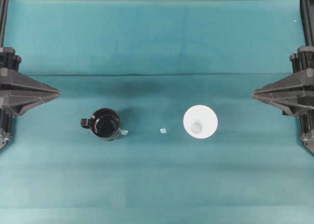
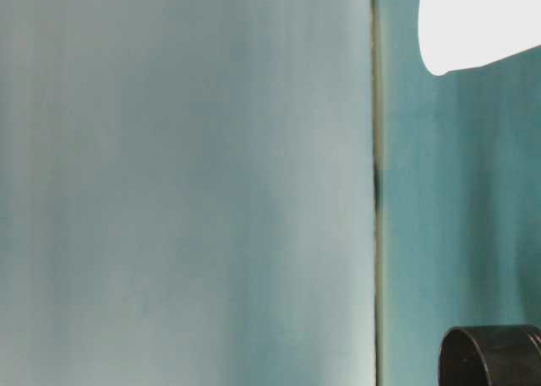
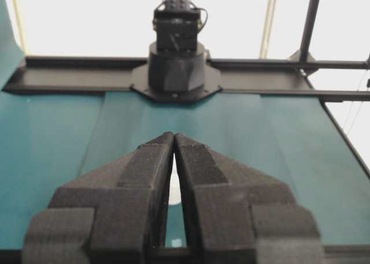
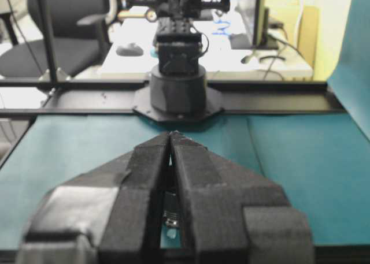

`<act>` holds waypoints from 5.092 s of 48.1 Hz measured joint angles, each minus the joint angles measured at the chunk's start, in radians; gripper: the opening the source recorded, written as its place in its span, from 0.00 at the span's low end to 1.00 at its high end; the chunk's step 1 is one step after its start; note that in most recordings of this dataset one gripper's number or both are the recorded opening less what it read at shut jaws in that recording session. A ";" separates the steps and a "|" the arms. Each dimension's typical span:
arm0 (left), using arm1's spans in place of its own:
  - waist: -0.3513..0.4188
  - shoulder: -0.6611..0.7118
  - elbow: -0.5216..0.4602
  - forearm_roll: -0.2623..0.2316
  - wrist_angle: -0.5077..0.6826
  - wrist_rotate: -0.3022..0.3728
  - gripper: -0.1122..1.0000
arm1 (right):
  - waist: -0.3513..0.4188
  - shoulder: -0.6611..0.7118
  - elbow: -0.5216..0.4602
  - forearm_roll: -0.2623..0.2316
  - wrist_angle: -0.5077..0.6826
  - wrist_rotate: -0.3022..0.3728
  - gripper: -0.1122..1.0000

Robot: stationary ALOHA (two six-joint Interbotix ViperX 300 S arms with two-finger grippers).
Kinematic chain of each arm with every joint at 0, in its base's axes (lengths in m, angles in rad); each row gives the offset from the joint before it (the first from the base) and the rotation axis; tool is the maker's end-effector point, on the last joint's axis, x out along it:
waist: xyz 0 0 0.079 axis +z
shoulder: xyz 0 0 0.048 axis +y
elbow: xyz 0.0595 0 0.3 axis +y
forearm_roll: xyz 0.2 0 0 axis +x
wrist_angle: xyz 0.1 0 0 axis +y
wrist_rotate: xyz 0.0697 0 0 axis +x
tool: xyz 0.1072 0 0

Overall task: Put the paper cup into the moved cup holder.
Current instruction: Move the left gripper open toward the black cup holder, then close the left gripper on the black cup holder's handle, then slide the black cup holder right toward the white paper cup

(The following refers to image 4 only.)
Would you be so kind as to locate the black vertical frame post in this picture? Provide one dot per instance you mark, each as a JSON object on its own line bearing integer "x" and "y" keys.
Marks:
{"x": 47, "y": 29}

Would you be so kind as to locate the white desk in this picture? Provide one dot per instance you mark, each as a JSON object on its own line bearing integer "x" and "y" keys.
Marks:
{"x": 221, "y": 62}

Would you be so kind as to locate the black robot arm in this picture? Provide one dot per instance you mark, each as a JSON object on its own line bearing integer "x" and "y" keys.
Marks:
{"x": 170, "y": 199}

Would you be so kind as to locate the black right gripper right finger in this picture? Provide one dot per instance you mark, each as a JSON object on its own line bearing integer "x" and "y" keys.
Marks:
{"x": 230, "y": 214}

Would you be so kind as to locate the black office chair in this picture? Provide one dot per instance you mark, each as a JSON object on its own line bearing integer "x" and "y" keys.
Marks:
{"x": 80, "y": 39}

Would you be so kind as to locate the teal backdrop sheet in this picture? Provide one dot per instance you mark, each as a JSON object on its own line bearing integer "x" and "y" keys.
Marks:
{"x": 350, "y": 78}

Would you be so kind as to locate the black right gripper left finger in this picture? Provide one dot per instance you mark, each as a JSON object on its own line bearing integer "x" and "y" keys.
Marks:
{"x": 111, "y": 214}

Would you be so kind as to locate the grey computer mouse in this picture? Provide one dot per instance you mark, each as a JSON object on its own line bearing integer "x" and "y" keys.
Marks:
{"x": 129, "y": 50}

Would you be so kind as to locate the computer monitor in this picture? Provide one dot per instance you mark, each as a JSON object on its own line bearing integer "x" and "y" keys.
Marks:
{"x": 255, "y": 17}

